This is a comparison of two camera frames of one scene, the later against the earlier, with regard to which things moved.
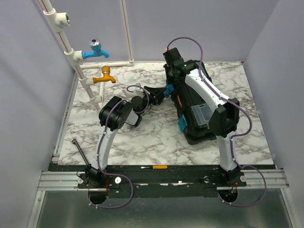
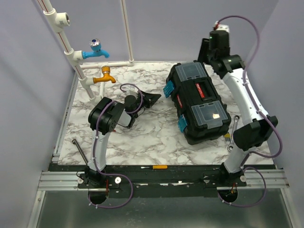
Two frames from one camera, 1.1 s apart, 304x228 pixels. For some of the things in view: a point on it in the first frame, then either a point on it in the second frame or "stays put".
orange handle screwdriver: [156, 167] stays put
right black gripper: [178, 80] to [204, 47]
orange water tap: [106, 70] stays put
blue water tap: [95, 46] stays put
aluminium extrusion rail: [59, 181] stays put
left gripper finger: [157, 91] to [151, 98]
